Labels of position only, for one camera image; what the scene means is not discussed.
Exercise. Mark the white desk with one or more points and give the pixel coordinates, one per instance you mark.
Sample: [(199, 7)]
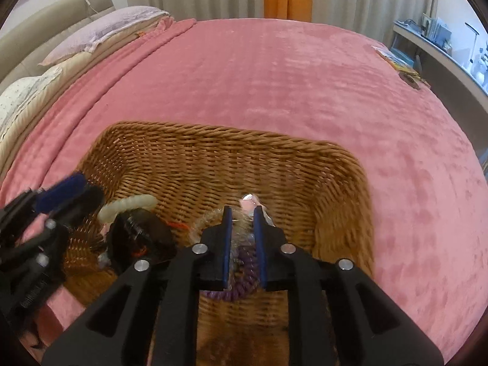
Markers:
[(446, 68)]

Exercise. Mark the beige padded headboard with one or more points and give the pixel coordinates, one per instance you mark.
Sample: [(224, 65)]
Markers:
[(45, 19)]

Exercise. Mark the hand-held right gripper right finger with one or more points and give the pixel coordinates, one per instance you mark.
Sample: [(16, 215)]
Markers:
[(260, 247)]

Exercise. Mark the white vase with plant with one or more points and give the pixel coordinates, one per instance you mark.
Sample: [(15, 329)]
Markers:
[(481, 64)]

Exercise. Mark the beige folded quilt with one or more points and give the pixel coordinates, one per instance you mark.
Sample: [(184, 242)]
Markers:
[(118, 44)]

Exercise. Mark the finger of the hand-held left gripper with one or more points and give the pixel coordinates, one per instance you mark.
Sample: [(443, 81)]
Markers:
[(141, 240), (63, 192)]

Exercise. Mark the brown wicker basket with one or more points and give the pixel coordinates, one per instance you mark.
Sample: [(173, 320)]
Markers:
[(228, 160)]

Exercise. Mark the pink fleece blanket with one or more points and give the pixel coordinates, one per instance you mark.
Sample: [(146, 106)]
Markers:
[(286, 84)]

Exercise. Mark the light purple pillow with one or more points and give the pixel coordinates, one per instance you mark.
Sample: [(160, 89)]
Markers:
[(103, 30)]

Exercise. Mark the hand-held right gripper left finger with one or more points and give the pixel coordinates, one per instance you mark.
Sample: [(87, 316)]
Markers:
[(227, 240)]

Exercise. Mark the white desk lamp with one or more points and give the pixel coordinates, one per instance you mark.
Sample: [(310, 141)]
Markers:
[(476, 40)]

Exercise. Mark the booklets on bed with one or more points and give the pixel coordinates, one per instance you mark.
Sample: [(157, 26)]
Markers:
[(396, 63)]

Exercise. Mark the books on desk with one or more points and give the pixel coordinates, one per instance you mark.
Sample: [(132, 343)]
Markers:
[(436, 30)]

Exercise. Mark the white floral pillow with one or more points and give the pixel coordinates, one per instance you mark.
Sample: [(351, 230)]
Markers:
[(23, 91)]

